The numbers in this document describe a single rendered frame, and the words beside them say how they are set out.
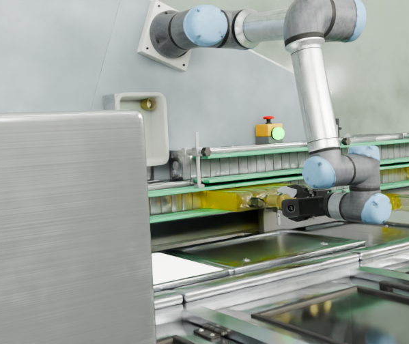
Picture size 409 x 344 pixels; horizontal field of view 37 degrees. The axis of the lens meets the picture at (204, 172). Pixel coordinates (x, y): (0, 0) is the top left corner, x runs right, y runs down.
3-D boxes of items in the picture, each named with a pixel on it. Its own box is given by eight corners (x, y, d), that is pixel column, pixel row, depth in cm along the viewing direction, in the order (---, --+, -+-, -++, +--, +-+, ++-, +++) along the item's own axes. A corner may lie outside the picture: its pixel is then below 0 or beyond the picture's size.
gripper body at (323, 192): (316, 213, 174) (349, 217, 164) (294, 217, 169) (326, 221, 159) (315, 187, 173) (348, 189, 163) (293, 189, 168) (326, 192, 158)
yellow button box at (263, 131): (255, 143, 222) (268, 143, 216) (254, 123, 222) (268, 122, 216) (270, 142, 226) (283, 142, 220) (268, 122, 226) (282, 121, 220)
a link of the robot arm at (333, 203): (339, 222, 155) (338, 190, 155) (325, 221, 159) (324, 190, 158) (358, 219, 159) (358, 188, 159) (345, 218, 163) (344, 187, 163)
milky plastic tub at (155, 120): (107, 168, 188) (120, 168, 181) (102, 94, 187) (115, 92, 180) (156, 164, 198) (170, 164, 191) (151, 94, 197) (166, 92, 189)
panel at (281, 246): (10, 289, 149) (64, 319, 121) (9, 276, 149) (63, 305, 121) (284, 237, 201) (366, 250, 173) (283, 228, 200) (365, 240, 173)
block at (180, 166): (169, 180, 194) (181, 181, 188) (168, 150, 194) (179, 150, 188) (179, 179, 196) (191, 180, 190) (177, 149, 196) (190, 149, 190)
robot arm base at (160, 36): (156, 3, 193) (173, -4, 185) (194, 22, 202) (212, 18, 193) (143, 47, 191) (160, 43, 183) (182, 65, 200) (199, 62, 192)
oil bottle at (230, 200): (200, 207, 193) (242, 213, 176) (199, 190, 193) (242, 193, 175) (214, 205, 196) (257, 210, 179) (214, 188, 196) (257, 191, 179)
